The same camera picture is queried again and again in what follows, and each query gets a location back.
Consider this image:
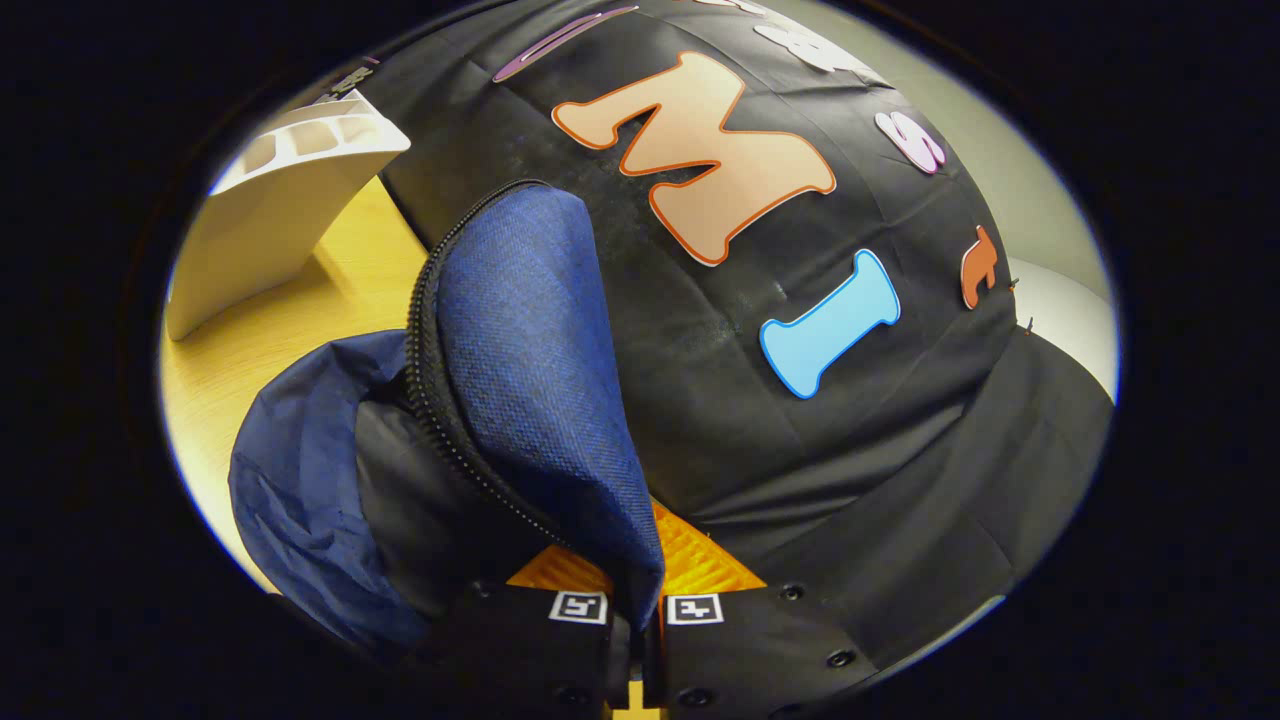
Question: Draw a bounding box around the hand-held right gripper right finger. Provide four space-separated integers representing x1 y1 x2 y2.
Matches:
643 498 883 714

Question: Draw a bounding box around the blue schoolbag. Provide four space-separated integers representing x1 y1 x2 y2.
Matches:
227 180 668 653

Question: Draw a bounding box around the black backdrop cloth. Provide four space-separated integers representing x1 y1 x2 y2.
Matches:
300 0 1117 673

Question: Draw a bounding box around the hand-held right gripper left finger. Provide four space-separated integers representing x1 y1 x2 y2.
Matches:
438 544 634 713

